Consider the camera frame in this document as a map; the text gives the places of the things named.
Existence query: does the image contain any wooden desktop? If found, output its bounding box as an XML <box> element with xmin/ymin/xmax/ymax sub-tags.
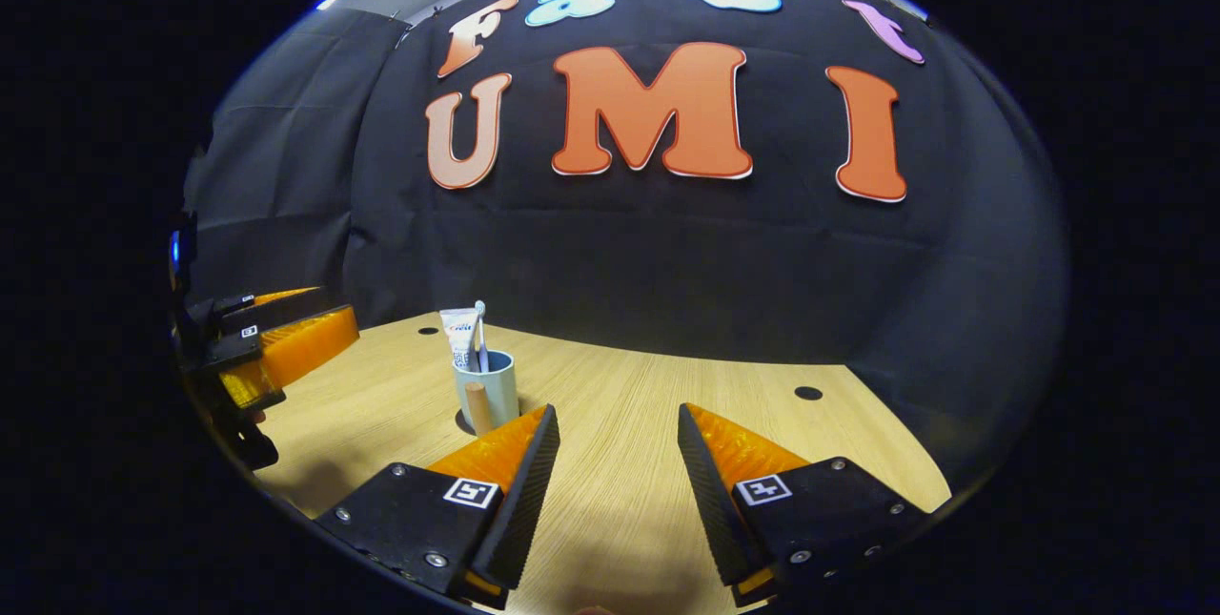
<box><xmin>250</xmin><ymin>313</ymin><xmax>952</xmax><ymax>615</ymax></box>

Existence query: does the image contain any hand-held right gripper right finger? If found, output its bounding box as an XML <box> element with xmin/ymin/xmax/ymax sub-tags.
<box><xmin>678</xmin><ymin>402</ymin><xmax>930</xmax><ymax>606</ymax></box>

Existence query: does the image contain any black backdrop cloth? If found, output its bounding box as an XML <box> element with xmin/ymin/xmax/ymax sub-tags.
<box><xmin>181</xmin><ymin>0</ymin><xmax>1068</xmax><ymax>492</ymax></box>

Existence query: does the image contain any white toothpaste tube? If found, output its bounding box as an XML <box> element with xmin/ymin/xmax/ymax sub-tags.
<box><xmin>439</xmin><ymin>308</ymin><xmax>480</xmax><ymax>373</ymax></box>

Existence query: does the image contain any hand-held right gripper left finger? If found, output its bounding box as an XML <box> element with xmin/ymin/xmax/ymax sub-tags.
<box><xmin>315</xmin><ymin>404</ymin><xmax>561</xmax><ymax>608</ymax></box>

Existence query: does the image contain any pale green cup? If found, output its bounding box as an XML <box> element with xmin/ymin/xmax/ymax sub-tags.
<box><xmin>453</xmin><ymin>350</ymin><xmax>521</xmax><ymax>437</ymax></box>

